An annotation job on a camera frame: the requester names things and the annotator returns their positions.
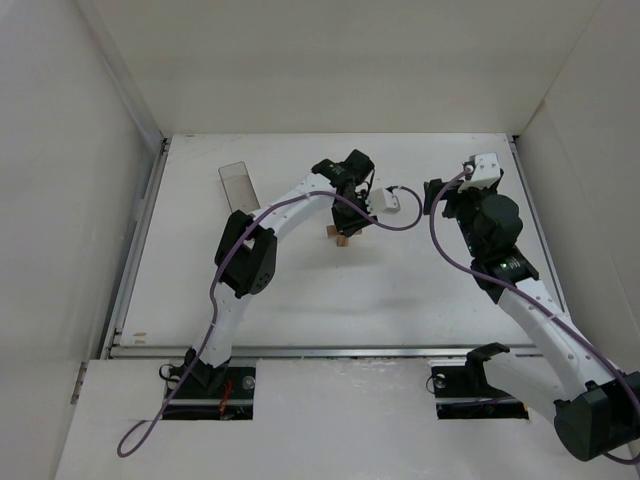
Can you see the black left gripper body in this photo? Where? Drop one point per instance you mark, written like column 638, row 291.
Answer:
column 347, row 220

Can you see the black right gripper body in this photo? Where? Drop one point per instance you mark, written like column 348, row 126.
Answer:
column 451, row 198

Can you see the light wood block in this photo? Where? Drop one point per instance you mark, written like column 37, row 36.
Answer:
column 332, row 231

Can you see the clear plastic box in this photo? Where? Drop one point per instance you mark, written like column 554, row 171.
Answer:
column 238, row 187

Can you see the dark wood block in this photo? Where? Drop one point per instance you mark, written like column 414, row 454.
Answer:
column 342, row 241

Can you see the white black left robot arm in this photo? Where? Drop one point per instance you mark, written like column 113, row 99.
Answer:
column 246, row 254

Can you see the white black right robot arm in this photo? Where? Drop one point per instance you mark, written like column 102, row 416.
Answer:
column 591, row 403

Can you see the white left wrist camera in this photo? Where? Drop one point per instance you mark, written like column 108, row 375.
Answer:
column 383, row 201

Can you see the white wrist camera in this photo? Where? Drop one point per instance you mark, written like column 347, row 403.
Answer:
column 482, row 171
column 383, row 201

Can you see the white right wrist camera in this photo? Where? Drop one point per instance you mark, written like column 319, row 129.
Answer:
column 482, row 171

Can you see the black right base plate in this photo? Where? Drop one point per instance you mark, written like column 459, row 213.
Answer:
column 458, row 398

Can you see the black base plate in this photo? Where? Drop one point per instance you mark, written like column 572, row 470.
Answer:
column 458, row 398
column 230, row 399

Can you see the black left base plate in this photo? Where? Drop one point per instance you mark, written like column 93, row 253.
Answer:
column 230, row 399

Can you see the metal rail left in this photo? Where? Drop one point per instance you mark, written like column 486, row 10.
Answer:
column 132, row 253

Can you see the metal rail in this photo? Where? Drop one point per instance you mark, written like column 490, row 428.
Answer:
column 132, row 253
column 292, row 352

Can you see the metal rail front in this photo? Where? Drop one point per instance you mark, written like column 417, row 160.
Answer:
column 292, row 352

